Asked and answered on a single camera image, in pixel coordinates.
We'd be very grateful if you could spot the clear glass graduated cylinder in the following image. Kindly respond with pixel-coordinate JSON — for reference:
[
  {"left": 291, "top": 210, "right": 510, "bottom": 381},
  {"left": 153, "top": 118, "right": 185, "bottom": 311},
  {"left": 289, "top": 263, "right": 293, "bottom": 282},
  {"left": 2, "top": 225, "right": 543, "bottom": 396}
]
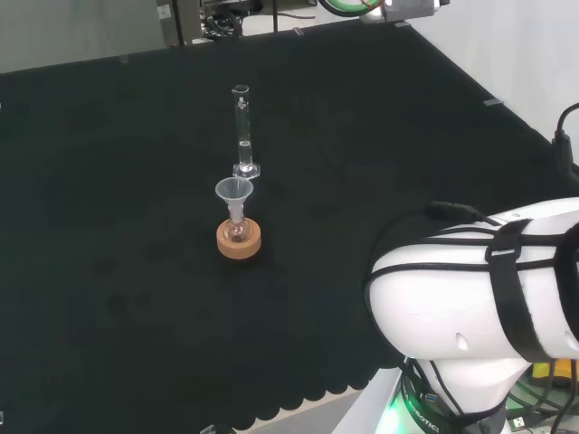
[{"left": 231, "top": 84, "right": 262, "bottom": 180}]

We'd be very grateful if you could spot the small glass round-bottom flask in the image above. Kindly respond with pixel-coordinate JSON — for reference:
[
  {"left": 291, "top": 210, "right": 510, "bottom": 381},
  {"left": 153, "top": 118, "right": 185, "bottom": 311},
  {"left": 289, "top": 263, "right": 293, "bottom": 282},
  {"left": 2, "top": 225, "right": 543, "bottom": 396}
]
[{"left": 225, "top": 212, "right": 250, "bottom": 244}]

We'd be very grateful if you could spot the clear plastic funnel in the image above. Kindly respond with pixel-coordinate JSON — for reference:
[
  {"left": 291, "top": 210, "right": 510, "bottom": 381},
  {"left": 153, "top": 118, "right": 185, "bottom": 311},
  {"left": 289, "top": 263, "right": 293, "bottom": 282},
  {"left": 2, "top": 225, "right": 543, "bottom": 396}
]
[{"left": 214, "top": 177, "right": 254, "bottom": 219}]

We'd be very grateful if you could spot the black bench cloth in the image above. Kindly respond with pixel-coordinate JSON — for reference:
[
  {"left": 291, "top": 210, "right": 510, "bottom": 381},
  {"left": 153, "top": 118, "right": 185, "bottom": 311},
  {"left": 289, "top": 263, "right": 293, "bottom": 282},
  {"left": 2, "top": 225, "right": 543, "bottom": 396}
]
[{"left": 0, "top": 23, "right": 579, "bottom": 431}]

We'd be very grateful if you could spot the pale base board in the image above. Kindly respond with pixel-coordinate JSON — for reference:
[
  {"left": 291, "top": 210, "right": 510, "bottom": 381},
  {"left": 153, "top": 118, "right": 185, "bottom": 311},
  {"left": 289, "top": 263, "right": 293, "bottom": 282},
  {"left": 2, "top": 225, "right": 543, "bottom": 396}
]
[{"left": 246, "top": 366, "right": 408, "bottom": 434}]

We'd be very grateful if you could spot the grey metal cabinet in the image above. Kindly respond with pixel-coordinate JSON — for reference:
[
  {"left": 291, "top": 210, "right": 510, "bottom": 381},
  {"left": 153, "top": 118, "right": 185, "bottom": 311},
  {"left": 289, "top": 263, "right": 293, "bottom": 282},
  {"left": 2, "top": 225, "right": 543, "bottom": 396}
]
[{"left": 156, "top": 0, "right": 204, "bottom": 49}]

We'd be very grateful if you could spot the yellow stop button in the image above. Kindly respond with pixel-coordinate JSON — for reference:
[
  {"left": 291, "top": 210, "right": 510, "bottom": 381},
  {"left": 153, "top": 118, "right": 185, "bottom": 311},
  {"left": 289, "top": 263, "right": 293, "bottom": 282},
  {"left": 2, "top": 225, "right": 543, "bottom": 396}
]
[{"left": 531, "top": 358, "right": 579, "bottom": 390}]

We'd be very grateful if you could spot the round cork ring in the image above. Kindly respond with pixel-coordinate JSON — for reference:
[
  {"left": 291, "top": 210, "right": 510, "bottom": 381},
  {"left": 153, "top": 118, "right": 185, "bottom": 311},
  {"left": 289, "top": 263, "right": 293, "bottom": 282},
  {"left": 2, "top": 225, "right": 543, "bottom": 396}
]
[{"left": 216, "top": 218, "right": 263, "bottom": 260}]

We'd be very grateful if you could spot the tangle of black cables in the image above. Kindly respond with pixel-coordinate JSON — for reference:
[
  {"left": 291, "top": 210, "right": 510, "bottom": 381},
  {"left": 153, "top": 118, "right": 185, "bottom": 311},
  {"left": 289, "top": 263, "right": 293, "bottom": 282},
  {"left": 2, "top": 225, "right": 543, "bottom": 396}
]
[{"left": 201, "top": 9, "right": 249, "bottom": 42}]

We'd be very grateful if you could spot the black cable with plug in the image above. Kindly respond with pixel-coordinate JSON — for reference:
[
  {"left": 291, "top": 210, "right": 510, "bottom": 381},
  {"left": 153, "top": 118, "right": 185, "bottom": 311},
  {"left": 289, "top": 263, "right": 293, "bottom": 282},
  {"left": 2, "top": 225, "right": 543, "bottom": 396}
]
[{"left": 550, "top": 102, "right": 579, "bottom": 178}]

